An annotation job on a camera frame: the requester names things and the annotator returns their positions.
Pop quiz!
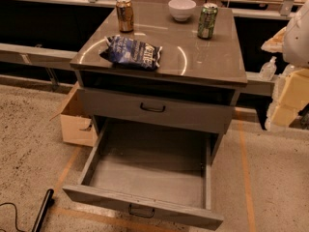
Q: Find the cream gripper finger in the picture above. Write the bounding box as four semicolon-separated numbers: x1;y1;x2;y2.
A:
265;69;309;131
261;27;286;53

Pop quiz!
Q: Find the green soda can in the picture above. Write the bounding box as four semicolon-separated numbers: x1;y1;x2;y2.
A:
197;3;218;39

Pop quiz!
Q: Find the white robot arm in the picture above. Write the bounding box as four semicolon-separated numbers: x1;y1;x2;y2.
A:
262;1;309;131

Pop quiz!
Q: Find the grey drawer cabinet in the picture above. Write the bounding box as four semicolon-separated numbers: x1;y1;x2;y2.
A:
70;3;247;151

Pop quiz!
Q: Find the closed grey top drawer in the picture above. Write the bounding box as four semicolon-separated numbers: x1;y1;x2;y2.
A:
78;88;233;133

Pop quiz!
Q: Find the open grey middle drawer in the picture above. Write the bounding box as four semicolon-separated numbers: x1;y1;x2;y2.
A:
64;119;223;230

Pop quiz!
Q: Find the gold soda can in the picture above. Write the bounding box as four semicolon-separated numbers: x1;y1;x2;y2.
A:
116;0;134;32

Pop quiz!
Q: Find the clear sanitizer bottle right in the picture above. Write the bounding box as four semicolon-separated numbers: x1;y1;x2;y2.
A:
282;64;295;76

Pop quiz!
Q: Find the clear sanitizer bottle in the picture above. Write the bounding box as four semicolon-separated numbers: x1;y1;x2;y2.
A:
259;56;277;81
282;64;295;76

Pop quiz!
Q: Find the clear sanitizer bottle left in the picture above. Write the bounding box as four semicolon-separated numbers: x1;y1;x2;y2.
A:
259;56;277;81

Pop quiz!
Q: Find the white bowl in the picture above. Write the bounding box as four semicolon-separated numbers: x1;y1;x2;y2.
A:
168;0;196;21

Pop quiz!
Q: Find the blue chip bag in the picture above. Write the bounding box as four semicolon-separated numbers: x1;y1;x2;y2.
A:
99;35;162;71

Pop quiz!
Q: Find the cardboard box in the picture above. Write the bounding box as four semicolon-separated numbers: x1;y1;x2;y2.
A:
51;83;98;147

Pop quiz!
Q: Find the grey metal rail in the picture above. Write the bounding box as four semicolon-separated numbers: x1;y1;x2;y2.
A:
0;43;76;71

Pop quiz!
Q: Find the black pole with cable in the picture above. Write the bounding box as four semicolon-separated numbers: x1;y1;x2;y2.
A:
1;188;55;232

